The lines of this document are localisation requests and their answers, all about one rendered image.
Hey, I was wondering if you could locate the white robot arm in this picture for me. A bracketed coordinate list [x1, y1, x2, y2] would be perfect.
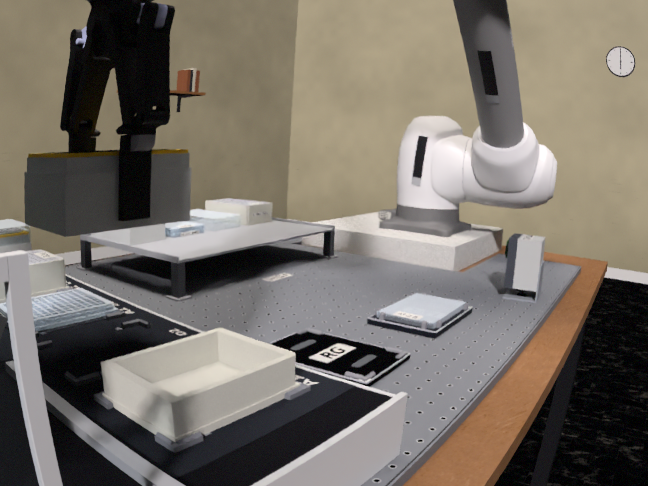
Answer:
[378, 0, 557, 237]

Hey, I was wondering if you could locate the black flat nest plate labelled rg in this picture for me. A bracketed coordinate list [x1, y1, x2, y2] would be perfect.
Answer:
[268, 328, 411, 387]

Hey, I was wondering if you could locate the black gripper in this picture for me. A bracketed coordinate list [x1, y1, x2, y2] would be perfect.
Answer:
[60, 0, 175, 221]

